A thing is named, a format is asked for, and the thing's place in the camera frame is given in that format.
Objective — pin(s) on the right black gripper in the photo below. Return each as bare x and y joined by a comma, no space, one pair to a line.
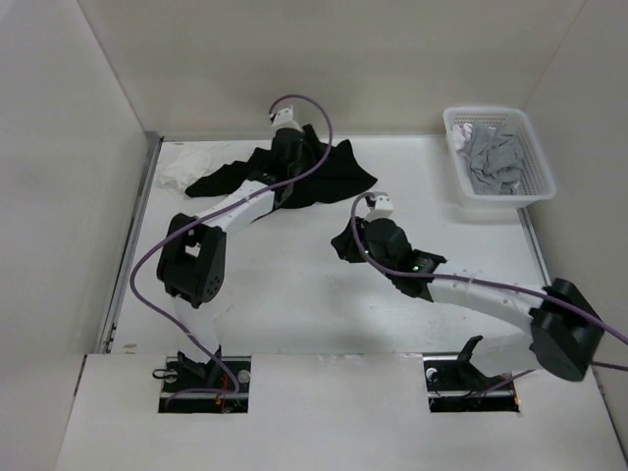
344,242

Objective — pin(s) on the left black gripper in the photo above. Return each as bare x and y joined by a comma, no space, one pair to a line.
308,143

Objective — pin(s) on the black tank top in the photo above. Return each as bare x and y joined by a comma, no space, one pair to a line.
319,172

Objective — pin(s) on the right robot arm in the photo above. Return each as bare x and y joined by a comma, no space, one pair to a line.
548,335

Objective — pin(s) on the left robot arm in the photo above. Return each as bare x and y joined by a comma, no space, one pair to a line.
192,266

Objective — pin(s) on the white folded tank top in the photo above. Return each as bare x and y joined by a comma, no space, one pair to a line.
187,168

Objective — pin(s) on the pale pink tank top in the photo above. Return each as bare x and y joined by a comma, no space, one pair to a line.
461,135

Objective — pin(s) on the grey tank top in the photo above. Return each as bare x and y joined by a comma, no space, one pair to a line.
495,160

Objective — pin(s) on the white plastic basket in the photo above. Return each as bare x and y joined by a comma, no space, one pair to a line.
537,183

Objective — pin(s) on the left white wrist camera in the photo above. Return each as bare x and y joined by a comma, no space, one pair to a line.
285,118

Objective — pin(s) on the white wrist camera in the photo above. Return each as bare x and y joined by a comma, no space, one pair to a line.
380,206
285,118

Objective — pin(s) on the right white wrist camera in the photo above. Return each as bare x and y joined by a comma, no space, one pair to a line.
380,206

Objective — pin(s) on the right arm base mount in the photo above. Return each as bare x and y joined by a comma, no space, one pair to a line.
454,385

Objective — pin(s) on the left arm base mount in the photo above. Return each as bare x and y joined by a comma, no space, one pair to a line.
189,388

